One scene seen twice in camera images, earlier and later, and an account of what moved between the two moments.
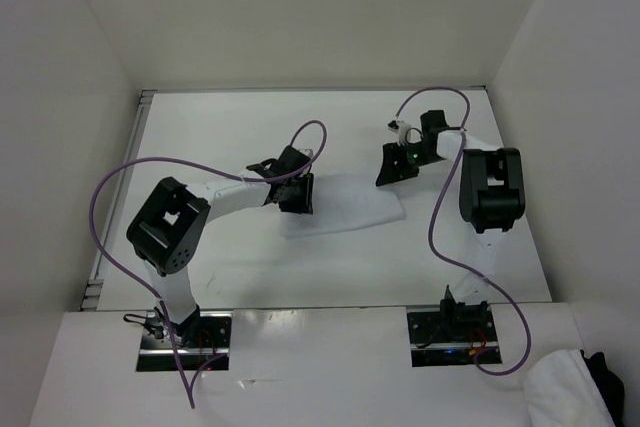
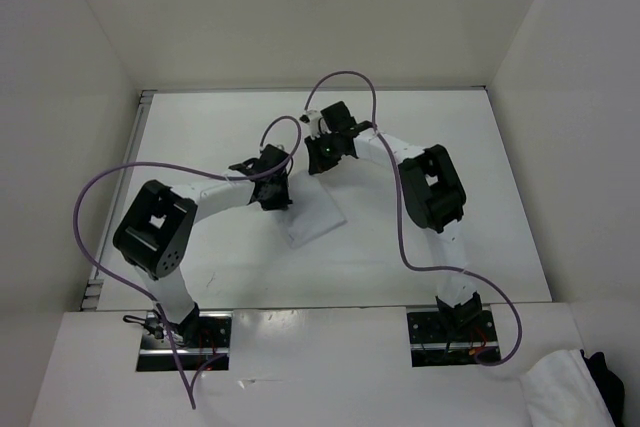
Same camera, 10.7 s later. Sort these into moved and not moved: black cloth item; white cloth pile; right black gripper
Moved: right black gripper
Not moved: black cloth item; white cloth pile
